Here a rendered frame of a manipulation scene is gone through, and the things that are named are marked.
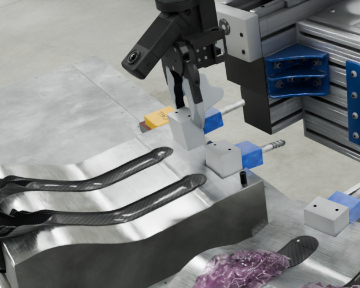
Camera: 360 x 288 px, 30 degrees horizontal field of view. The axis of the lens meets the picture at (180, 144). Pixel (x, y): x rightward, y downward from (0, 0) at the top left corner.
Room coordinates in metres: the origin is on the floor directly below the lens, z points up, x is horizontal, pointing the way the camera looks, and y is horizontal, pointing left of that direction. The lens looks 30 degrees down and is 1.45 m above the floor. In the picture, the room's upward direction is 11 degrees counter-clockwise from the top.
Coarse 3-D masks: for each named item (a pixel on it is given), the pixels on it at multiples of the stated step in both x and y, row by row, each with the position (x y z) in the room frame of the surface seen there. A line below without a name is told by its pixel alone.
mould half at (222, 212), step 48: (144, 144) 1.00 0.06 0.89; (48, 192) 0.86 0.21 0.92; (96, 192) 0.88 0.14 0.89; (144, 192) 0.86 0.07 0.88; (192, 192) 0.83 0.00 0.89; (240, 192) 0.81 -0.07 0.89; (48, 240) 0.72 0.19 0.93; (96, 240) 0.73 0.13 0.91; (144, 240) 0.75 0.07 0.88; (192, 240) 0.78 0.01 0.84; (240, 240) 0.81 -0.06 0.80
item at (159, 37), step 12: (168, 12) 0.98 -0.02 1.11; (156, 24) 0.98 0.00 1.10; (168, 24) 0.96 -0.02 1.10; (180, 24) 0.96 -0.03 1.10; (144, 36) 0.97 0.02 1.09; (156, 36) 0.95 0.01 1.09; (168, 36) 0.95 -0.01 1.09; (132, 48) 0.97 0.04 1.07; (144, 48) 0.95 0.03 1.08; (156, 48) 0.94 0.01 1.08; (168, 48) 0.95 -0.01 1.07; (132, 60) 0.94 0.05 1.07; (144, 60) 0.93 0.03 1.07; (156, 60) 0.94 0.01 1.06; (132, 72) 0.93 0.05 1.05; (144, 72) 0.93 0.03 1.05
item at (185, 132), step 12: (180, 108) 1.00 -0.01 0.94; (228, 108) 1.01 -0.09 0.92; (180, 120) 0.96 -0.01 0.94; (192, 120) 0.96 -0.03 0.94; (216, 120) 0.98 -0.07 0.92; (180, 132) 0.96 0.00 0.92; (192, 132) 0.95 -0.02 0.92; (204, 132) 0.97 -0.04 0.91; (180, 144) 0.97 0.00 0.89; (192, 144) 0.95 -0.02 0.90
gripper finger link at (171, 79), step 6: (168, 72) 1.01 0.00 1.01; (174, 72) 1.00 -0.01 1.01; (168, 78) 1.01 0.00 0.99; (174, 78) 0.99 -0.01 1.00; (180, 78) 1.00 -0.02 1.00; (168, 84) 1.02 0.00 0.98; (174, 84) 1.00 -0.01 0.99; (180, 84) 1.00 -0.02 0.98; (174, 90) 1.00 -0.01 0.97; (180, 90) 1.01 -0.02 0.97; (174, 96) 1.00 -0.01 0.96; (180, 96) 1.00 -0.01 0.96; (174, 102) 1.01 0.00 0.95; (180, 102) 1.01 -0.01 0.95
